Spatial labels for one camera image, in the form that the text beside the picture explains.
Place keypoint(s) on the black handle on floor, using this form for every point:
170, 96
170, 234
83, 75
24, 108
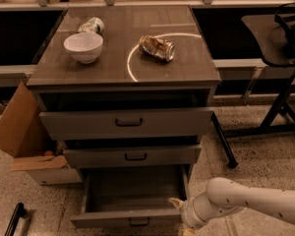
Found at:
18, 213

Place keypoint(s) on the grey middle drawer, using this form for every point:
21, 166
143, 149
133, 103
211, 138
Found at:
132, 156

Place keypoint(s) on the grey bottom drawer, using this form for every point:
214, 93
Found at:
132, 196

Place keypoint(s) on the grey top drawer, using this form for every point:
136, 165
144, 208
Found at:
126, 124

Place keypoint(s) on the open cardboard box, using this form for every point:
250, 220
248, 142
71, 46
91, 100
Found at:
23, 136

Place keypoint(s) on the black side table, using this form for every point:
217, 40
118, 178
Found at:
275, 35

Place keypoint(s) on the black metal leg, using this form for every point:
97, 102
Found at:
232, 162

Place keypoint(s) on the grey drawer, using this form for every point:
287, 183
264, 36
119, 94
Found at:
132, 156
126, 124
132, 196

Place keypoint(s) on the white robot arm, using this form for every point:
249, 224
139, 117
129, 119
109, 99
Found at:
224, 196

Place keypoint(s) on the white ceramic bowl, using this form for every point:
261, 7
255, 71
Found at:
84, 47

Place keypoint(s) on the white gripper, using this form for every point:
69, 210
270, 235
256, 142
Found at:
187, 210

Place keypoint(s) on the crushed aluminium can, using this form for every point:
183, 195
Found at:
157, 47

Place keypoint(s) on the grey drawer cabinet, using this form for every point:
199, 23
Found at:
123, 77

